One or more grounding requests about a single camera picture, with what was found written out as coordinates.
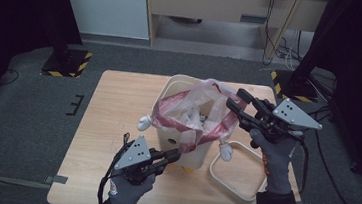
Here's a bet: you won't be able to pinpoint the white cable bundle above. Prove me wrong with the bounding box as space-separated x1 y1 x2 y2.
282 46 298 71

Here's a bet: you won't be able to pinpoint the person's left hand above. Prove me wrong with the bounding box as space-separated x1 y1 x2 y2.
107 170 157 204

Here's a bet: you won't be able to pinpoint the cream cartoon trash can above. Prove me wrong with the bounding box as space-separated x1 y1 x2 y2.
132 70 241 178

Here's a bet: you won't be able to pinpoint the right hand-held gripper cable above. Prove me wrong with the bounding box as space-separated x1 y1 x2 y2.
285 134 312 195

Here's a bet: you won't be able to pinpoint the white partition panel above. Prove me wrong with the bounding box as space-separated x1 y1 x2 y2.
54 0 154 42

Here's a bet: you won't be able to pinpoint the left hand-held gripper cable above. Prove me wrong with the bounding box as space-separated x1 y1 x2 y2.
96 130 132 204

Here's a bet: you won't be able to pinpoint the white trash can rim ring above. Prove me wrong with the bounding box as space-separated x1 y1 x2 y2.
205 138 271 204

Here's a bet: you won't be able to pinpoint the black floor tape mark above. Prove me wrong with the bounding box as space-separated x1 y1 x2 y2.
65 93 85 118

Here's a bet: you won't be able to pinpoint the black hanging cables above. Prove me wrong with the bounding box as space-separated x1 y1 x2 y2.
260 0 310 70

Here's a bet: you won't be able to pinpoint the crumpled white paper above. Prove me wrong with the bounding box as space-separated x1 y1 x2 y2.
171 102 212 131

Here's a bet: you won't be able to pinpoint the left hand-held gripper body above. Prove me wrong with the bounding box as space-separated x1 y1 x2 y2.
112 132 170 189

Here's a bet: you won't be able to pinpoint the light wooden desk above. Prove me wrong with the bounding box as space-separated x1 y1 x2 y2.
138 0 330 65

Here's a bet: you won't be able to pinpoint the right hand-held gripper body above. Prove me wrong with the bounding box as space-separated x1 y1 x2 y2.
248 94 326 150

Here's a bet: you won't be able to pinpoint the black striped stand base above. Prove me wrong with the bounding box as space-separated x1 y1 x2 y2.
268 69 321 104
40 46 93 81

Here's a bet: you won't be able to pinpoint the person's right hand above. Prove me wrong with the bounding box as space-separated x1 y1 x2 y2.
244 128 301 197

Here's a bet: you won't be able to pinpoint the hand-held gripper cable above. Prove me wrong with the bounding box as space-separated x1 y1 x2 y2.
96 130 132 204
285 134 312 195

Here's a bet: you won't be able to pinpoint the pink translucent plastic bag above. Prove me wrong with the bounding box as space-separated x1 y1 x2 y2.
148 72 250 160

